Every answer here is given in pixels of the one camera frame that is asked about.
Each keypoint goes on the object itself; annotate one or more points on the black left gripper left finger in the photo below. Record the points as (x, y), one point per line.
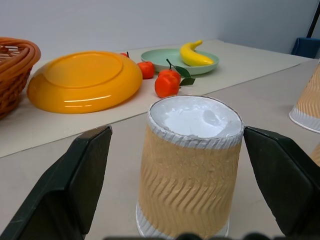
(62, 185)

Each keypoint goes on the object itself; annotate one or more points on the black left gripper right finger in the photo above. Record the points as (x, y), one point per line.
(282, 180)

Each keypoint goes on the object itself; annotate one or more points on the brown ribbed paper cup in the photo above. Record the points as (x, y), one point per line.
(187, 170)
(307, 102)

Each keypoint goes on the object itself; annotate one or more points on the orange plastic plate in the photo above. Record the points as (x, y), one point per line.
(83, 81)

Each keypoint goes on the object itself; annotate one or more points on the brown wicker basket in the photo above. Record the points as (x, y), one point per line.
(13, 72)

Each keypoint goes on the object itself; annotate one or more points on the blue box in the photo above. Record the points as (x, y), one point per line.
(306, 46)

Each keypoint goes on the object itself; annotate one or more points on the beige table mat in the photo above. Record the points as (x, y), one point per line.
(155, 82)

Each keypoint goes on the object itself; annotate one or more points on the orange toy tangerine with leaves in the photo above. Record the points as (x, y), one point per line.
(167, 83)

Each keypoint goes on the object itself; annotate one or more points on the yellow toy banana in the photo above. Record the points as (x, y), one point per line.
(193, 56)

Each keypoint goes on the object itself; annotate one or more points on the green plastic plate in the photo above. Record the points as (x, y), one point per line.
(162, 58)

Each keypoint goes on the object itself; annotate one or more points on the black pole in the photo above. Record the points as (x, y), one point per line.
(314, 18)

